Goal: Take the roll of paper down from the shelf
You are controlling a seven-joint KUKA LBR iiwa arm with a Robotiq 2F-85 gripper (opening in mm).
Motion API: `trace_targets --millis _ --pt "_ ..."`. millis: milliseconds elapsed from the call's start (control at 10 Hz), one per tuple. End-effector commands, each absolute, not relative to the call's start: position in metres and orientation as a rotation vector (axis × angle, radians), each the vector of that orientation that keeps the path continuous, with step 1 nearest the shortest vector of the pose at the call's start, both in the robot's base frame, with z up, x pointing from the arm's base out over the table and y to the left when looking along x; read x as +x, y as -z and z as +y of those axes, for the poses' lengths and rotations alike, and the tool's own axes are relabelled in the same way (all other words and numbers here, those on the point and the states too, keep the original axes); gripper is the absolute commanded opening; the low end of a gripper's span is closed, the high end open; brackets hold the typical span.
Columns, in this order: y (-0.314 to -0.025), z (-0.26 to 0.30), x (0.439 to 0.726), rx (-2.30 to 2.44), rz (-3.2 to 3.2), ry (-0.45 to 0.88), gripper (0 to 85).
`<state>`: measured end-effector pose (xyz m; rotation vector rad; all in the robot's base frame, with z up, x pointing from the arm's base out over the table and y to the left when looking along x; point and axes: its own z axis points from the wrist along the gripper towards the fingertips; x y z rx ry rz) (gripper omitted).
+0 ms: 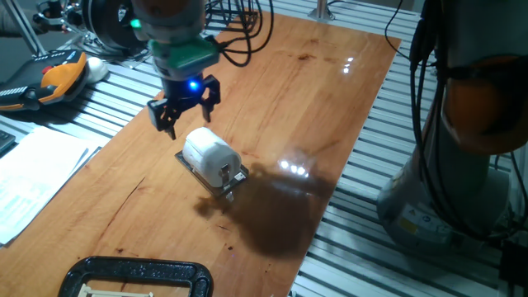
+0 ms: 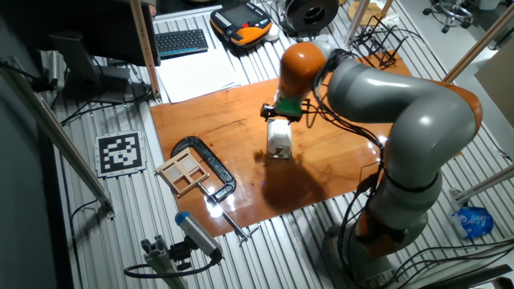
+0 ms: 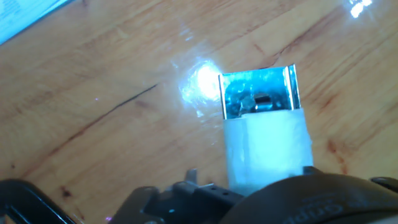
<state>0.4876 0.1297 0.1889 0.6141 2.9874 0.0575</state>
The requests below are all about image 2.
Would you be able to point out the beige cardboard panel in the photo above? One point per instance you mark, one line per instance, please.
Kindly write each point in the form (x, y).
(498, 84)

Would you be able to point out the small wooden window frame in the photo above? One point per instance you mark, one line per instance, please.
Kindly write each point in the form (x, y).
(181, 172)

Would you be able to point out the black computer monitor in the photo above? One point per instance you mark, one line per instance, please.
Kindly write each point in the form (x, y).
(80, 24)

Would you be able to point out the black camera bracket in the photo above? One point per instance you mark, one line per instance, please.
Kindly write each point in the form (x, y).
(180, 251)

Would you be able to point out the wooden upright post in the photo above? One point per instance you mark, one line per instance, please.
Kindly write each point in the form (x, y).
(144, 48)

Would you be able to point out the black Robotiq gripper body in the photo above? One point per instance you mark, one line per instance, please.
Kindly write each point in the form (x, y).
(288, 118)

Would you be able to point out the black round spool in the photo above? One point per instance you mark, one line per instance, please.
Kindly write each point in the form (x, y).
(297, 16)

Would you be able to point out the long wooden beam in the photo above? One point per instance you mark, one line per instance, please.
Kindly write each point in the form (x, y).
(478, 46)

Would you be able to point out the office chair base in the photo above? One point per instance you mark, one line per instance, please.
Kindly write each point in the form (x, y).
(454, 12)

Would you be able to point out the grey metal cylinder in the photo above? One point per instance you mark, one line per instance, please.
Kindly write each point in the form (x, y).
(56, 68)

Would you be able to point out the silver metal post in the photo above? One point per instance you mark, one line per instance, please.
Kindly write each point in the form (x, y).
(358, 20)

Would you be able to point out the grey camera with blue cap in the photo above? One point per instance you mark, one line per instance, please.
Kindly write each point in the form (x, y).
(197, 234)

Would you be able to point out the short grey aluminium beam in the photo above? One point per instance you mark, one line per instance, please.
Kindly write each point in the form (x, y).
(486, 184)

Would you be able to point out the black flat bar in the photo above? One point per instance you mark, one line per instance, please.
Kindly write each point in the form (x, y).
(474, 277)

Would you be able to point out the black C-clamp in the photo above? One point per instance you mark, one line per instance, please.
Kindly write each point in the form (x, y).
(209, 158)

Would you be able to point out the white paper sheets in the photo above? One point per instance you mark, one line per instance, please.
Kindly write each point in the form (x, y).
(192, 76)

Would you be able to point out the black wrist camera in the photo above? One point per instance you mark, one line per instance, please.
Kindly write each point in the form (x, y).
(268, 112)

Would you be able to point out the short aluminium profile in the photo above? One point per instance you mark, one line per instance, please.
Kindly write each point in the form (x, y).
(160, 261)

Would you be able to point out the black white marker board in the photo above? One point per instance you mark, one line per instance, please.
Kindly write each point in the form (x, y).
(120, 152)

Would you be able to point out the black computer keyboard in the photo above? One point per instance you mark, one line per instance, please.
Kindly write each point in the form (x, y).
(180, 42)

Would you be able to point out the orange black teach pendant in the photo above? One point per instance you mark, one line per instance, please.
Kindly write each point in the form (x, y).
(241, 24)

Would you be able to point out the green wrist flange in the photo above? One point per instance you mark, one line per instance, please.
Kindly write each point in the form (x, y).
(288, 106)

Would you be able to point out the long grey aluminium beam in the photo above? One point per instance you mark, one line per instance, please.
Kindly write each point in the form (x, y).
(60, 136)

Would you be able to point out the blue plastic bag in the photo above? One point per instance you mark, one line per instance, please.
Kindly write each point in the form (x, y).
(474, 222)

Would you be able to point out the white computer mouse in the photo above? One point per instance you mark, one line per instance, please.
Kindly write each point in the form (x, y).
(273, 34)

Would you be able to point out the black monitor stand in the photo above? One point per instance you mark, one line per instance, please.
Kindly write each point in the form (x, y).
(76, 60)

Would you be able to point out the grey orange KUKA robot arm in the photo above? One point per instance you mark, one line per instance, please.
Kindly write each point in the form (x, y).
(421, 120)

